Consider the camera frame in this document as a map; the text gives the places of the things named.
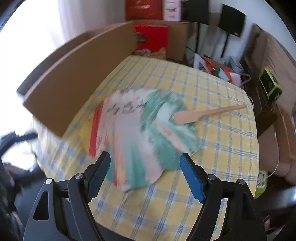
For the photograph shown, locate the white thin cable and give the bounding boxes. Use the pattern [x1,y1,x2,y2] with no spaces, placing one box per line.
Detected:
[264,130,281,179]

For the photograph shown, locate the yellow checked tablecloth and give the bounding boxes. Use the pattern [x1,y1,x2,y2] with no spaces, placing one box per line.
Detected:
[30,56,258,241]

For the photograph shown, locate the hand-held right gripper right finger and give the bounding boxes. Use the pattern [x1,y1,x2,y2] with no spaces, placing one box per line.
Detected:
[180,153,264,241]

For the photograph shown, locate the red gift bag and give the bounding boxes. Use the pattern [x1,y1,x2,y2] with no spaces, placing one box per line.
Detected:
[125,0,163,21]

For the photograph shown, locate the green white device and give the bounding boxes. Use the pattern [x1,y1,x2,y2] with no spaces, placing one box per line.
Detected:
[255,169,269,198]

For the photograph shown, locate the green black radio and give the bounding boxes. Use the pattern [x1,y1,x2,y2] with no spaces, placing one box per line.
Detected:
[258,67,283,100]

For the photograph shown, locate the brown sofa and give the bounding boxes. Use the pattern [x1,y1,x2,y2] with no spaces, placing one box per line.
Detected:
[245,23,296,183]

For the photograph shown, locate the colourful paper fan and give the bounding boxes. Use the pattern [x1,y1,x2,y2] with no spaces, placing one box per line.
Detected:
[79,89,199,192]

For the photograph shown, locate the black speaker stand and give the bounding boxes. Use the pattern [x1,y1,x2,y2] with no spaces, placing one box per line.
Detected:
[195,23,201,54]
[221,32,231,58]

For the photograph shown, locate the wooden spoon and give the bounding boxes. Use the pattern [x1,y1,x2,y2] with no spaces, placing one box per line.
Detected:
[173,104,247,124]

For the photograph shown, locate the red gift box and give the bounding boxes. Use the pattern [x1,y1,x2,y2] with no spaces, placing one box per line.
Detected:
[134,24,169,59]

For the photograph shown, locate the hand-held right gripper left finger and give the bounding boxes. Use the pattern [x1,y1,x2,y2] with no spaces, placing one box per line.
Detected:
[23,152,111,241]

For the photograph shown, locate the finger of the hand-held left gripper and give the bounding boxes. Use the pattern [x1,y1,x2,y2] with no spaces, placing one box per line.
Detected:
[9,132,38,145]

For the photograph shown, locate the printed papers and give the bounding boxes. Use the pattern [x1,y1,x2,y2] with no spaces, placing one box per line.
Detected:
[193,53,243,86]

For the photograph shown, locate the black speaker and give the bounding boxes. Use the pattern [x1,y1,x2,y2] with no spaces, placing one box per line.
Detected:
[218,3,245,37]
[183,0,210,25]

